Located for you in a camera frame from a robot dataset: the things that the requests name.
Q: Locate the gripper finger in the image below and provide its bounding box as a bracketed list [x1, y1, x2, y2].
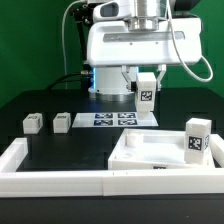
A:
[157, 64, 166, 90]
[121, 65, 137, 92]

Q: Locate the white square table top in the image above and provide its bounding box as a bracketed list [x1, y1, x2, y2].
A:
[108, 129, 215, 170]

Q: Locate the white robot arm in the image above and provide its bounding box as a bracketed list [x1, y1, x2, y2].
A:
[87, 0, 202, 101]

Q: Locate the white sheet with tags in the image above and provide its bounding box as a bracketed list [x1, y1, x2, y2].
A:
[72, 112, 158, 128]

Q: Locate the white U-shaped obstacle fence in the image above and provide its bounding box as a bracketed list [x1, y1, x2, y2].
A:
[0, 138, 224, 198]

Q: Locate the black cable bundle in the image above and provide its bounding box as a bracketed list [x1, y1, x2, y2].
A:
[45, 71, 92, 92]

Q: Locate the white cable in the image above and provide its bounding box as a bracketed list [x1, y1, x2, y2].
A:
[61, 0, 88, 90]

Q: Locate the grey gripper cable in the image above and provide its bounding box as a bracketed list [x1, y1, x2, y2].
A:
[164, 0, 214, 84]

